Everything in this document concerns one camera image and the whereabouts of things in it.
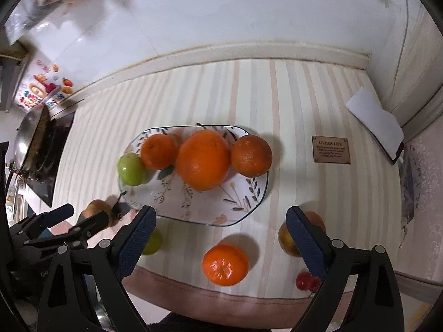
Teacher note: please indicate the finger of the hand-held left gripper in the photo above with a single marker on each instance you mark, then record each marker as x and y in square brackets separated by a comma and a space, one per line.
[57, 213]
[93, 223]

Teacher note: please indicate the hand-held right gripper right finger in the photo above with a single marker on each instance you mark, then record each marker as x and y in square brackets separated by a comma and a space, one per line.
[304, 240]

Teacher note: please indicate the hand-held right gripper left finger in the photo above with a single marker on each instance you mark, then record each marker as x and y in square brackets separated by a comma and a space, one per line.
[136, 240]

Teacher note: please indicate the red yellow apple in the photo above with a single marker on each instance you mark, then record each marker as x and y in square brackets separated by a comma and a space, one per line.
[289, 240]
[100, 206]

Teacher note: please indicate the floral ceramic plate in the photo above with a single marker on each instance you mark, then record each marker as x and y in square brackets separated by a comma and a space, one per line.
[207, 204]

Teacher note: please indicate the small green fruit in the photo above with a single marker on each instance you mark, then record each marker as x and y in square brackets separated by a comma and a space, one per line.
[154, 243]

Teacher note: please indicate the small red fruit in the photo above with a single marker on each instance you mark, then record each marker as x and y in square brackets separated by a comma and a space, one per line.
[304, 281]

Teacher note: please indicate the black stove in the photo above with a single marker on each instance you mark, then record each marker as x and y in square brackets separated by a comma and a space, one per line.
[48, 166]

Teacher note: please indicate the green apple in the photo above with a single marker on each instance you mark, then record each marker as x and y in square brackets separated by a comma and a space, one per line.
[130, 169]

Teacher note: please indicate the metal wok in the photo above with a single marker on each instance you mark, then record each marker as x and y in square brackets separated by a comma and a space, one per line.
[29, 138]

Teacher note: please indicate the orange tangerine with stem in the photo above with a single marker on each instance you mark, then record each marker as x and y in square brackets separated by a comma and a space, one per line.
[225, 264]

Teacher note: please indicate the small orange tangerine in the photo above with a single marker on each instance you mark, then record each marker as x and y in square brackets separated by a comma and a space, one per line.
[158, 151]

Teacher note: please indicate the brown tablecloth label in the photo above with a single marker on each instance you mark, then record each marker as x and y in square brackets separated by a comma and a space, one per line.
[331, 149]

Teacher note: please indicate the dark orange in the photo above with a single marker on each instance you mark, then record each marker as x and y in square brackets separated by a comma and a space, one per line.
[251, 155]

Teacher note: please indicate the large orange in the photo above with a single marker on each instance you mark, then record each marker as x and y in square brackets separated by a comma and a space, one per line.
[203, 160]

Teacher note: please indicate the striped tablecloth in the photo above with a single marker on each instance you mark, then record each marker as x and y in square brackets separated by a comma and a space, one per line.
[294, 110]

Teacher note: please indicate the white lace cloth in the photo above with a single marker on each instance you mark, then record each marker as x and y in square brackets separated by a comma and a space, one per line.
[427, 197]

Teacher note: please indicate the white folded paper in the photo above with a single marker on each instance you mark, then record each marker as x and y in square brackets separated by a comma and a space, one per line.
[375, 122]

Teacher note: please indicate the colourful wall stickers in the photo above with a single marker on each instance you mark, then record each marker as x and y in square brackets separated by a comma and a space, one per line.
[39, 90]

